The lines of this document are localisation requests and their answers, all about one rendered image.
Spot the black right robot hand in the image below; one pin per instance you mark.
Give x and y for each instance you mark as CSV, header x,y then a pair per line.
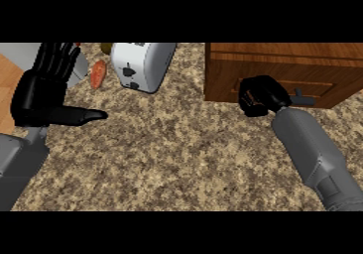
x,y
264,94

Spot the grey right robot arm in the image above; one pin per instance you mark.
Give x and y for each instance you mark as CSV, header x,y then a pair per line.
x,y
316,158

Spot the wooden drawer front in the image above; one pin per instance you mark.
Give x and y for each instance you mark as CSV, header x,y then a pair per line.
x,y
306,86

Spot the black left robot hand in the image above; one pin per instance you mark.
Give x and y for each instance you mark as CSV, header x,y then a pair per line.
x,y
37,96

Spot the orange carrot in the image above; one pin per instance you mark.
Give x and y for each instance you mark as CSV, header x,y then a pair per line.
x,y
98,74

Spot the white toaster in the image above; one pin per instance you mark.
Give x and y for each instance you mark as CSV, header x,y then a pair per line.
x,y
140,66

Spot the olive green fruit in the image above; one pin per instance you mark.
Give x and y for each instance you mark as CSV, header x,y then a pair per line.
x,y
106,47

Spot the wooden drawer cabinet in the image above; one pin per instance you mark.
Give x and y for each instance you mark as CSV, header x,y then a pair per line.
x,y
291,69

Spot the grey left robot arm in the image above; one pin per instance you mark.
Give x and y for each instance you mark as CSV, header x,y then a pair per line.
x,y
18,165

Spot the grey round plate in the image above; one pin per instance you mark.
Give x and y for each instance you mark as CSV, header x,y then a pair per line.
x,y
78,67

